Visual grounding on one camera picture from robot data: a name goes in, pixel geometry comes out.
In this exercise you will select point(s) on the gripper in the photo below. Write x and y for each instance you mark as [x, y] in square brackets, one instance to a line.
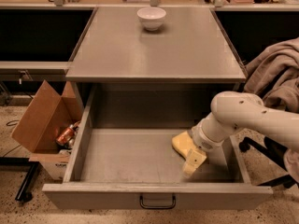
[203, 139]

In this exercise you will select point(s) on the yellow wavy sponge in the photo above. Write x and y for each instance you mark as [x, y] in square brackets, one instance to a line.
[182, 143]

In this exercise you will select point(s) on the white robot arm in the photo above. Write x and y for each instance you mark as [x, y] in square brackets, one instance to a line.
[232, 112]

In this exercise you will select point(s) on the grey open top drawer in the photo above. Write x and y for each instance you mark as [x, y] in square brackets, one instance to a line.
[124, 150]

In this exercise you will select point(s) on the grey cabinet counter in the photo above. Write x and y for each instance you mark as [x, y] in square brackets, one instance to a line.
[189, 48]

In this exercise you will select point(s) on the black office chair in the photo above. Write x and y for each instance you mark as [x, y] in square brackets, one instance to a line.
[274, 151]

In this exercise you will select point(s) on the red soda can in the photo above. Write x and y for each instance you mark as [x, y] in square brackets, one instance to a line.
[66, 135]

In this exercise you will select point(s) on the beige cloth on chair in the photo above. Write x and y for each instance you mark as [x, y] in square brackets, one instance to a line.
[274, 75]

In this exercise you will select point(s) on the brown cardboard box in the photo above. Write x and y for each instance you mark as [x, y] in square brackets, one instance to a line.
[45, 118]

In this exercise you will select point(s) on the white ceramic bowl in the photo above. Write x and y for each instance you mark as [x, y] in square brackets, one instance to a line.
[151, 18]

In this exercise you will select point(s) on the black table leg base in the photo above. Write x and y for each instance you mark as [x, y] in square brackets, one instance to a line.
[24, 193]

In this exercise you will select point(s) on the black drawer handle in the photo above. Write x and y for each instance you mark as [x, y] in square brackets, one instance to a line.
[157, 202]

